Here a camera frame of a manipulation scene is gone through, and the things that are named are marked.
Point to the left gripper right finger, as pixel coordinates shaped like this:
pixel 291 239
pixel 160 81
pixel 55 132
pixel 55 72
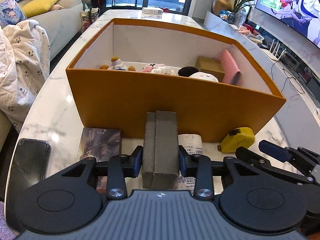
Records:
pixel 199 167

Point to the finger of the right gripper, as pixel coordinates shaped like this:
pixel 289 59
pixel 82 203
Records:
pixel 264 165
pixel 275 151

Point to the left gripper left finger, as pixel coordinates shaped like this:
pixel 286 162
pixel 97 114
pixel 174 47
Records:
pixel 121 167

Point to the yellow tape measure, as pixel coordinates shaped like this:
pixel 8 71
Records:
pixel 239 137

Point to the illustrated card box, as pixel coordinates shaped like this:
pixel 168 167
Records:
pixel 99 143

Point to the black gift box gold text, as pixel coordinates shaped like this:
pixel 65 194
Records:
pixel 160 167

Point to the gold brown box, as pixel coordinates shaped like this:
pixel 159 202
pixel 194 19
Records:
pixel 210 66

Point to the panda popcorn plush toy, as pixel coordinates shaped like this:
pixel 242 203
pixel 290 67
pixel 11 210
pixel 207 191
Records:
pixel 194 73

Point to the sailor bear plush toy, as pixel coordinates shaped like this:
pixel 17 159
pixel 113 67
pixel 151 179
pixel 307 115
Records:
pixel 117 64

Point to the white cylindrical tube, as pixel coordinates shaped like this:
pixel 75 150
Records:
pixel 192 143

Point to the black smartphone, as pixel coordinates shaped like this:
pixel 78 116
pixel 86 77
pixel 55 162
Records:
pixel 28 167

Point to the white wifi router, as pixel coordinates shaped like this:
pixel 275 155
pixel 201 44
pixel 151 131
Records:
pixel 274 50

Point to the orange cardboard storage box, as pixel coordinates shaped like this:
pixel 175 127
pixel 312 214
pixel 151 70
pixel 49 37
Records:
pixel 121 99

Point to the crochet bear with flowers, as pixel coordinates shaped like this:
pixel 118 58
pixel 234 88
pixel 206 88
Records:
pixel 160 69

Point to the purple fluffy cloth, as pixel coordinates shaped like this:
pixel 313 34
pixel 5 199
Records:
pixel 5 232

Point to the potted green plant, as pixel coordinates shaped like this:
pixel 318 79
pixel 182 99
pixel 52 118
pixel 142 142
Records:
pixel 237 6

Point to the brown round vase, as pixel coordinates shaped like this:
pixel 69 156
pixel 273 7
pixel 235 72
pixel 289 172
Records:
pixel 219 5

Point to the white panda print blanket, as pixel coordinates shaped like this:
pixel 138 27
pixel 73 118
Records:
pixel 25 63

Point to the curved television screen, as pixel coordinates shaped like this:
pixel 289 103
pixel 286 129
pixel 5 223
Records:
pixel 300 15

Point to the floral tote bag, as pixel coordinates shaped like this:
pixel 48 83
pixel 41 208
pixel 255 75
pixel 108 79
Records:
pixel 88 17

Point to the small white box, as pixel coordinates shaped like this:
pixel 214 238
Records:
pixel 152 10

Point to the beige sofa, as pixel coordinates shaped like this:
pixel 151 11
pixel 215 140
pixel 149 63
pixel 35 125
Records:
pixel 61 26

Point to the yellow pillow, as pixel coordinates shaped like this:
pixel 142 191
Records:
pixel 37 7

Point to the floral blue pillow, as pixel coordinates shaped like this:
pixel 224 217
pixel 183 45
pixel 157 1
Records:
pixel 11 14

